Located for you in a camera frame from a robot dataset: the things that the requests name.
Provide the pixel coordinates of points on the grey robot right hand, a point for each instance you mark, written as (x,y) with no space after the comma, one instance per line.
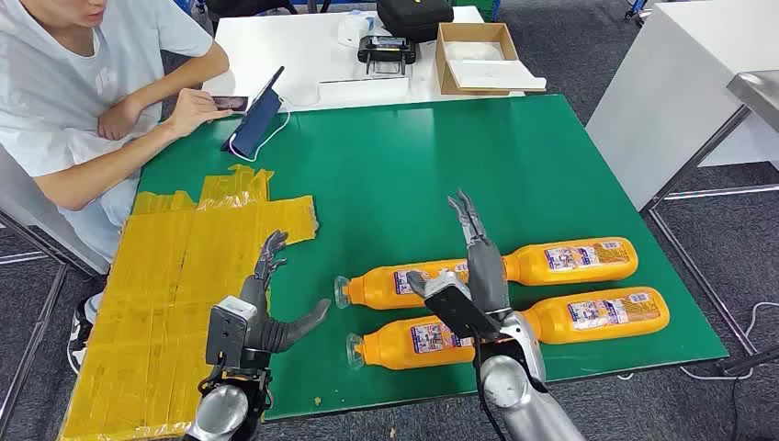
(490,280)

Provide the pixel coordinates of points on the person's right hand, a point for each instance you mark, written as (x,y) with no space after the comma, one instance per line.
(191,112)

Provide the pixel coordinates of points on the person's left hand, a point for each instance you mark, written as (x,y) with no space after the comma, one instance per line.
(120,118)

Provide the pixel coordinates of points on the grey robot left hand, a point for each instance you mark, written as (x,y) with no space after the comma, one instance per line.
(261,329)

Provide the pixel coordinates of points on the orange detergent bottle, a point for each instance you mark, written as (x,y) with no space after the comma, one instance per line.
(377,286)
(529,265)
(548,322)
(389,347)

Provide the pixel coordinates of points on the smartphone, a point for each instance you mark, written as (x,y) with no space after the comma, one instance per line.
(234,103)

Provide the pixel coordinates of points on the person's right forearm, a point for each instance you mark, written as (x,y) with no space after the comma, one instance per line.
(103,167)

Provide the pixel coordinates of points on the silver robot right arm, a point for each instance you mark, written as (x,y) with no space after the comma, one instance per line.
(511,389)

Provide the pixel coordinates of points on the person's left forearm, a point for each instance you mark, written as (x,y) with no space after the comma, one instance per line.
(182,76)

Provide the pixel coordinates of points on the tablet in blue case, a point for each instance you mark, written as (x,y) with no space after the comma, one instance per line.
(255,122)

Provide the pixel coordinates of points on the person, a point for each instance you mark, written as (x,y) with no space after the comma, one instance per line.
(48,79)

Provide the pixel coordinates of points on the green top table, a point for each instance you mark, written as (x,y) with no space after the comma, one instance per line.
(426,182)

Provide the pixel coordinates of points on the yellow taped sheet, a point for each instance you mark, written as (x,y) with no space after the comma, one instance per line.
(152,274)

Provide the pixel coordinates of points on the white folded sheet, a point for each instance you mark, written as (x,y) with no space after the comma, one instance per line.
(493,76)

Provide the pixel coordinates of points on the black handheld controller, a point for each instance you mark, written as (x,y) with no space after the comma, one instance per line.
(386,52)

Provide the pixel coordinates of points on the cardboard box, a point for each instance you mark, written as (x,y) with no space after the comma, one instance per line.
(443,61)

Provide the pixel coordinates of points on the white plastic bag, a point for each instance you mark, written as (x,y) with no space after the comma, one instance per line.
(478,50)

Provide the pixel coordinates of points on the black zip case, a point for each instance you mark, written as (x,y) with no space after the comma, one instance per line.
(414,18)

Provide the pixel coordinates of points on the large white table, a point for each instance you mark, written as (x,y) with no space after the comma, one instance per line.
(669,91)

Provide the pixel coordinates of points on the green plastic crate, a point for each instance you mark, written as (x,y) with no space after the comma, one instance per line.
(481,6)

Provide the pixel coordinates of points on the dark metal floor bar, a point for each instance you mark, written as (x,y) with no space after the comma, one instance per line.
(751,362)

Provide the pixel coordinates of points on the blue wheeled item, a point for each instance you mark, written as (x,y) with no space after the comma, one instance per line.
(636,7)

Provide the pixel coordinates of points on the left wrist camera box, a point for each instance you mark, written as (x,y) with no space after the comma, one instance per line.
(228,329)

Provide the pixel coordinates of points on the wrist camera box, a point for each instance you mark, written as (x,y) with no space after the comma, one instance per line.
(228,329)
(456,310)

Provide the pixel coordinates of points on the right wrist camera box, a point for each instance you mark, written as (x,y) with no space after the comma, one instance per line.
(456,310)

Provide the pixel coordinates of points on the grey metal leg frame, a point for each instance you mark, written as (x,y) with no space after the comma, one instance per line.
(33,341)

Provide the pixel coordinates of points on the steel table frame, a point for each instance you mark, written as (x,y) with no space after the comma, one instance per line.
(761,91)

